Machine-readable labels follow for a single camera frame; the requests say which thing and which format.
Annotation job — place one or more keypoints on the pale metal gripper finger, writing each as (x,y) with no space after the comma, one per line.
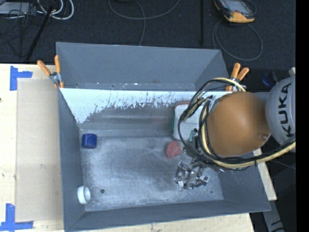
(200,179)
(182,171)

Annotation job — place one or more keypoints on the red round disc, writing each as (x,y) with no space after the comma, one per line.
(172,149)

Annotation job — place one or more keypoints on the white plastic container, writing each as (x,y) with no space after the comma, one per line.
(187,127)

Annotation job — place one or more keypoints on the grey metal bin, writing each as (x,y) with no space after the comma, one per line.
(135,168)

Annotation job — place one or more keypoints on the blue cylinder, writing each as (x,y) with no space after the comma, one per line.
(89,141)

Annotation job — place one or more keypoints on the pale flat board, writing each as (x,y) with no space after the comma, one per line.
(36,151)

